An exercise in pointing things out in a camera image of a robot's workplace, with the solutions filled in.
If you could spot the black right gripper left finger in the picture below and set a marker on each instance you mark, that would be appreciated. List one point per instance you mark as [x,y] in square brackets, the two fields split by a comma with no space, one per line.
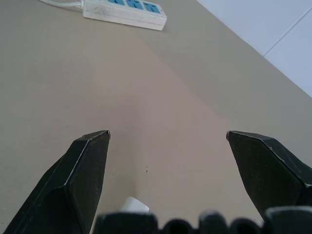
[80,175]

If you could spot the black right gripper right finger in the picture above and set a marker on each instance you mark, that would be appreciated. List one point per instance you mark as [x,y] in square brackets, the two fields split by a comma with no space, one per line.
[265,168]

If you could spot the small white object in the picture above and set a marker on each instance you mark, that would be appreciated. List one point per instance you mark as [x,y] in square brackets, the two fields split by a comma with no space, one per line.
[134,205]

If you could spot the white power strip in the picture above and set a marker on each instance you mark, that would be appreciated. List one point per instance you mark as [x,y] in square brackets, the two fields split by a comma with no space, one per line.
[126,11]

